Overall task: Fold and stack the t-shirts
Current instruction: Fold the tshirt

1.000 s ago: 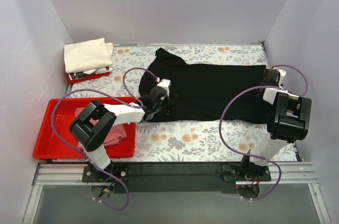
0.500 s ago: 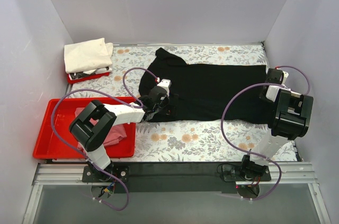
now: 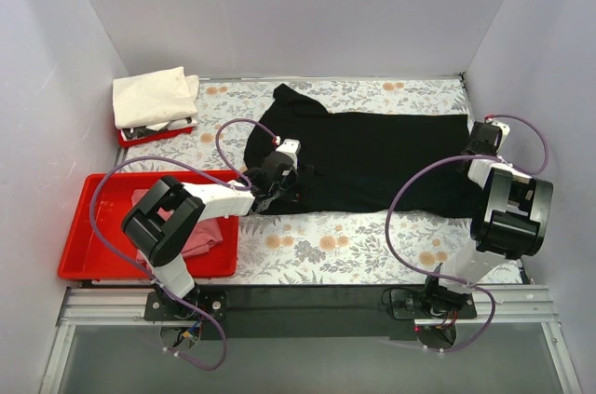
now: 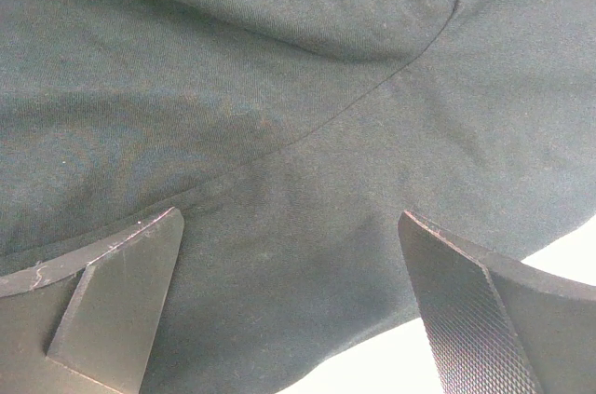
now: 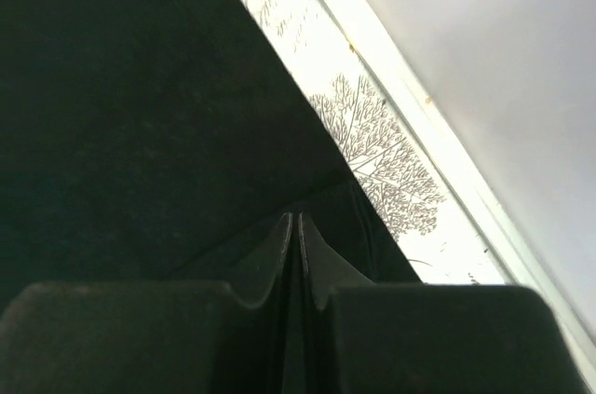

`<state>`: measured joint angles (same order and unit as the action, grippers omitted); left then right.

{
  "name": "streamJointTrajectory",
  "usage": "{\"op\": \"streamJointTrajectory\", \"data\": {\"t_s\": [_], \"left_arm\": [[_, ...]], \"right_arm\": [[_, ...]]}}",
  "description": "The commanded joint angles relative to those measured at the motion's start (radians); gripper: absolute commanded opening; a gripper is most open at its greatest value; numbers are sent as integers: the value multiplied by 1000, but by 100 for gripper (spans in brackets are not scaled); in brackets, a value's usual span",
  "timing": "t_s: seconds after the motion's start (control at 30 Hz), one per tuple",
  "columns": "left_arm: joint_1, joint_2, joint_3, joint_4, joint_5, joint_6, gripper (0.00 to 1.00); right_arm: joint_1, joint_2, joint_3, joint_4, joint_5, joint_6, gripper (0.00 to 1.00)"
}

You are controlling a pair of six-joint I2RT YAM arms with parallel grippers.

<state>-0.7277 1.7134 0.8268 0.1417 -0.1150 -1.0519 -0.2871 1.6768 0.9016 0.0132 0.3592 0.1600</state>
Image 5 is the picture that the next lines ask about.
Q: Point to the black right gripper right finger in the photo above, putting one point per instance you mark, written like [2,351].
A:
[367,337]

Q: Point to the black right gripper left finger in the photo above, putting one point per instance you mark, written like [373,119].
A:
[185,336]

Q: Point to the aluminium frame rail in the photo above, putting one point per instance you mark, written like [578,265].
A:
[367,35]

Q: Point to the floral patterned table mat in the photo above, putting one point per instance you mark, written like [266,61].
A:
[418,209]

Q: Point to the black t-shirt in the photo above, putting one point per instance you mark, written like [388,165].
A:
[161,140]

